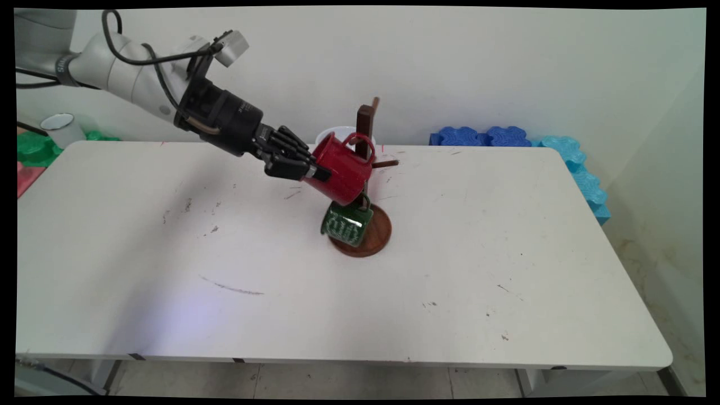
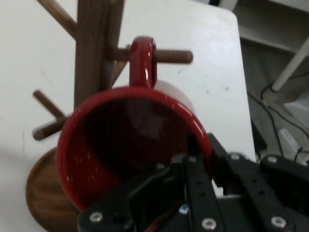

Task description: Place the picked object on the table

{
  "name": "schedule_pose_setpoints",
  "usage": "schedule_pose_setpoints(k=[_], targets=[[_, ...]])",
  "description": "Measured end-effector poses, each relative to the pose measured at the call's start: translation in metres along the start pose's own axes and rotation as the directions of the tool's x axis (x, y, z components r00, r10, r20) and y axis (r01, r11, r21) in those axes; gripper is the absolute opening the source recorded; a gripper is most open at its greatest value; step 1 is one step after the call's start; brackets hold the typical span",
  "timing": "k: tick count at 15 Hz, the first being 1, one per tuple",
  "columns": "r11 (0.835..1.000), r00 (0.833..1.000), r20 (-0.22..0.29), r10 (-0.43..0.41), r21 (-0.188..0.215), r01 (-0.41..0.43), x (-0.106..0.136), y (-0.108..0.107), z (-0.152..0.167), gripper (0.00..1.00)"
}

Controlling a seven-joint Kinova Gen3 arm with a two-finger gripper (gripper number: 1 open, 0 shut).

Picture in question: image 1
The red enamel mug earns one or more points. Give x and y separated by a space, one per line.
346 169

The white table leg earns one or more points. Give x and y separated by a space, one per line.
562 379

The white bowl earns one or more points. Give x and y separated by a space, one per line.
343 134

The green printed mug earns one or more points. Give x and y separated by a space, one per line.
343 225

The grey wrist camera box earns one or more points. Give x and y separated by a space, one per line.
233 48

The red foam mat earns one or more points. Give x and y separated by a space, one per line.
28 177

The light blue foam mat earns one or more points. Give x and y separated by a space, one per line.
585 183

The dark blue foam tile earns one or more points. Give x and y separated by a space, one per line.
509 136
458 136

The brown wooden mug tree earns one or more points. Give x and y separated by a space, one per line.
379 230

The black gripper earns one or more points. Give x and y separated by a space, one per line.
225 118

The green foam mat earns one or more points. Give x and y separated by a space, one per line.
34 150

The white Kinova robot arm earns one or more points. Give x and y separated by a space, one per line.
124 67

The white enamel mug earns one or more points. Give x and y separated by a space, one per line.
64 133

